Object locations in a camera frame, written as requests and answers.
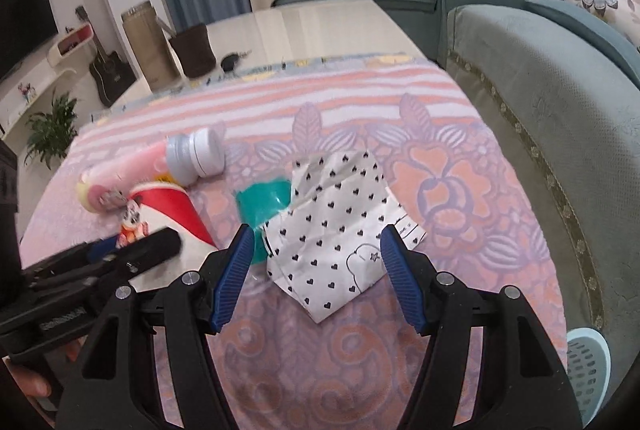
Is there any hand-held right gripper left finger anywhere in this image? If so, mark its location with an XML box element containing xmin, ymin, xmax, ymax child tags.
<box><xmin>55</xmin><ymin>224</ymin><xmax>257</xmax><ymax>430</ymax></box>

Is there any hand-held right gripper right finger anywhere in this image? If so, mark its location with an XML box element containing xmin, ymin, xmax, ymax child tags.
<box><xmin>380</xmin><ymin>224</ymin><xmax>583</xmax><ymax>430</ymax></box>

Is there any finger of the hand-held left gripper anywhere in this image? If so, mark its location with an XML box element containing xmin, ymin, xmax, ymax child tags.
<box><xmin>21</xmin><ymin>236</ymin><xmax>122</xmax><ymax>289</ymax></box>
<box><xmin>25</xmin><ymin>229</ymin><xmax>182</xmax><ymax>311</ymax></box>

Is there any red white cartoon wrapper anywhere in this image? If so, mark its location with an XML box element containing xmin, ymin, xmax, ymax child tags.
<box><xmin>117</xmin><ymin>183</ymin><xmax>218</xmax><ymax>291</ymax></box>

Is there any white heart-dotted paper bag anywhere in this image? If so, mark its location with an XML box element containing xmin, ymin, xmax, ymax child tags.
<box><xmin>261</xmin><ymin>150</ymin><xmax>426</xmax><ymax>325</ymax></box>

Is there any light blue plastic basket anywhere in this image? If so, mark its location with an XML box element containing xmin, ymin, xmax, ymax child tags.
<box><xmin>566</xmin><ymin>327</ymin><xmax>612</xmax><ymax>418</ymax></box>

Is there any person's left hand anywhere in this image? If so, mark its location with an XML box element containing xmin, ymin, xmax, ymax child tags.
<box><xmin>4</xmin><ymin>342</ymin><xmax>81</xmax><ymax>413</ymax></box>

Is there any teal plastic piece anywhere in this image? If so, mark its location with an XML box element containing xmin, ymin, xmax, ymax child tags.
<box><xmin>235</xmin><ymin>179</ymin><xmax>292</xmax><ymax>266</ymax></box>

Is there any pink bottle with silver cap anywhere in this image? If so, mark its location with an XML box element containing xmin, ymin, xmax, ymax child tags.
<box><xmin>76</xmin><ymin>126</ymin><xmax>226</xmax><ymax>213</ymax></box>

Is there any pink floral printed tablecloth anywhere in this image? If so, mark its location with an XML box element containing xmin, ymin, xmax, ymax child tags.
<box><xmin>15</xmin><ymin>53</ymin><xmax>568</xmax><ymax>430</ymax></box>

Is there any green potted plant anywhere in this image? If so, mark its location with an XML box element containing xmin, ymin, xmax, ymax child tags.
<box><xmin>25</xmin><ymin>90</ymin><xmax>81</xmax><ymax>171</ymax></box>

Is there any white television cabinet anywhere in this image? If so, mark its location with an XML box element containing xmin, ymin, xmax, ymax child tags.
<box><xmin>0</xmin><ymin>55</ymin><xmax>91</xmax><ymax>136</ymax></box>

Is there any black acoustic guitar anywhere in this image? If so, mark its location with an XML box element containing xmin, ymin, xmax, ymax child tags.
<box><xmin>75</xmin><ymin>5</ymin><xmax>137</xmax><ymax>107</ymax></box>

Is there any brown thermos flask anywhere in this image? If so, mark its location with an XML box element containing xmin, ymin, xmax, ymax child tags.
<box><xmin>121</xmin><ymin>0</ymin><xmax>181</xmax><ymax>92</ymax></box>

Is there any dark brown cup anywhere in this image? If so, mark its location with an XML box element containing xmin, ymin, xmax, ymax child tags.
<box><xmin>169</xmin><ymin>23</ymin><xmax>217</xmax><ymax>78</ymax></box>

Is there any black car key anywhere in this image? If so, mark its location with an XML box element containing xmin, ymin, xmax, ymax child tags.
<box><xmin>220</xmin><ymin>51</ymin><xmax>251</xmax><ymax>74</ymax></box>

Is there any blue-grey sofa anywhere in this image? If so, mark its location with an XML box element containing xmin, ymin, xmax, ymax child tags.
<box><xmin>272</xmin><ymin>0</ymin><xmax>640</xmax><ymax>411</ymax></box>

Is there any white red shelf box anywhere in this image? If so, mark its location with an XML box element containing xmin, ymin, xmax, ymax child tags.
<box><xmin>50</xmin><ymin>23</ymin><xmax>96</xmax><ymax>58</ymax></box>

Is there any black television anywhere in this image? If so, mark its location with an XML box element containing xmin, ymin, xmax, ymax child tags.
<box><xmin>0</xmin><ymin>0</ymin><xmax>58</xmax><ymax>81</ymax></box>

